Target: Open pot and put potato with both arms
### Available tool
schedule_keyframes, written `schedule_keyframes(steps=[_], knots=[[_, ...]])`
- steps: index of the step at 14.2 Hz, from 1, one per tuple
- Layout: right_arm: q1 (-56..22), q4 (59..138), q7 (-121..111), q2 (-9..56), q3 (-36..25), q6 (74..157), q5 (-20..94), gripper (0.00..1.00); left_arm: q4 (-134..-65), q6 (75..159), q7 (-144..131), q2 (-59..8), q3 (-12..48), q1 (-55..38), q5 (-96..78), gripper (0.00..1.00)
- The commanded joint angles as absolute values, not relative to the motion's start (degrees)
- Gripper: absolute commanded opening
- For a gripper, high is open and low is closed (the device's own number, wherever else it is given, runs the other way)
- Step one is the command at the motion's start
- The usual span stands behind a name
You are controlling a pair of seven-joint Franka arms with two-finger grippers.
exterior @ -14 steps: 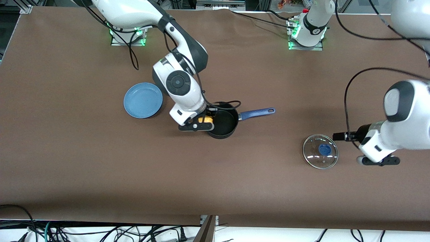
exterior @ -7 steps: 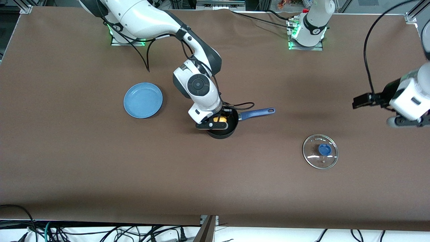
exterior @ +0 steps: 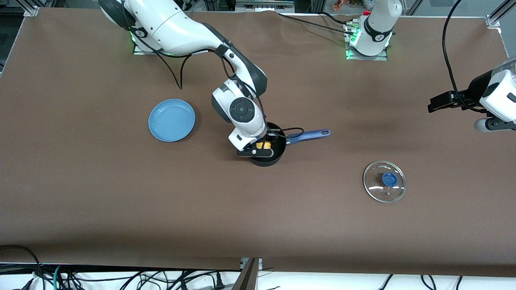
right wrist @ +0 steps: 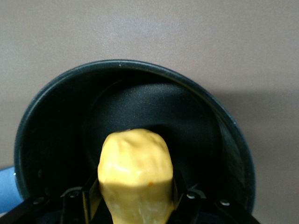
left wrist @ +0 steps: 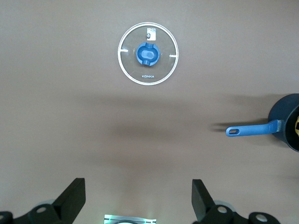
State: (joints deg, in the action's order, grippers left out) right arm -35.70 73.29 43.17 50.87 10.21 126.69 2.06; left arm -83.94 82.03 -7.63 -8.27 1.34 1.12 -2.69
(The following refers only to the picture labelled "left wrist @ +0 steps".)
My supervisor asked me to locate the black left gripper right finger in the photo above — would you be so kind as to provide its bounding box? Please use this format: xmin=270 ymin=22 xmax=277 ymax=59
xmin=191 ymin=179 xmax=281 ymax=224

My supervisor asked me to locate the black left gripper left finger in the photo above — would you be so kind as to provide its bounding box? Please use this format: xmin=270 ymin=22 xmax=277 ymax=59
xmin=0 ymin=177 xmax=86 ymax=224

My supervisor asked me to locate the glass lid with blue knob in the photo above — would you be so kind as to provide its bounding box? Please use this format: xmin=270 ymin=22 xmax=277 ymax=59
xmin=117 ymin=22 xmax=179 ymax=86

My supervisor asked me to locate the brown table cover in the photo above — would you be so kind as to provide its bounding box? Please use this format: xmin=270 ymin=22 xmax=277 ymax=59
xmin=0 ymin=0 xmax=299 ymax=224

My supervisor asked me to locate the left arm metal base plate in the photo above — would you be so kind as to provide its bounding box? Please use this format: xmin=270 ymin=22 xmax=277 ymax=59
xmin=103 ymin=214 xmax=157 ymax=224

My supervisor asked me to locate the dark pot with blue handle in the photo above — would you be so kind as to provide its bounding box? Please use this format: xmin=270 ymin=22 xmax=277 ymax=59
xmin=225 ymin=93 xmax=299 ymax=153

